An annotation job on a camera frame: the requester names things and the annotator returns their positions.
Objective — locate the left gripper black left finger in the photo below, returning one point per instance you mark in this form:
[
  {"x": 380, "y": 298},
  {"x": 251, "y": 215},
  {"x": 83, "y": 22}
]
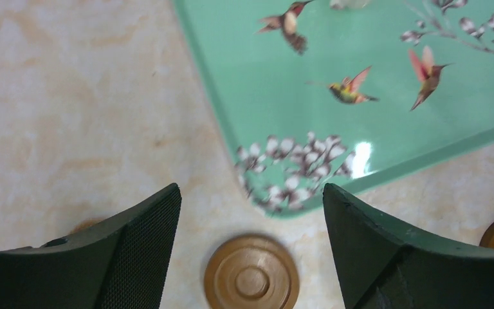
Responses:
[{"x": 120, "y": 262}]

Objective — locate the green floral serving tray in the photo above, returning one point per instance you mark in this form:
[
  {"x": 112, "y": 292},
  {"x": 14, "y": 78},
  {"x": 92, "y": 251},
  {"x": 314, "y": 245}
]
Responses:
[{"x": 356, "y": 93}]

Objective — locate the light tan wooden coaster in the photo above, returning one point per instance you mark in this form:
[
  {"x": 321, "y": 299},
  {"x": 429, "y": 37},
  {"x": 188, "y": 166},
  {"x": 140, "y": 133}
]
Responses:
[{"x": 86, "y": 224}]

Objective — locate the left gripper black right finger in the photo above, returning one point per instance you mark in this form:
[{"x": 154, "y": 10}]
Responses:
[{"x": 384, "y": 262}]

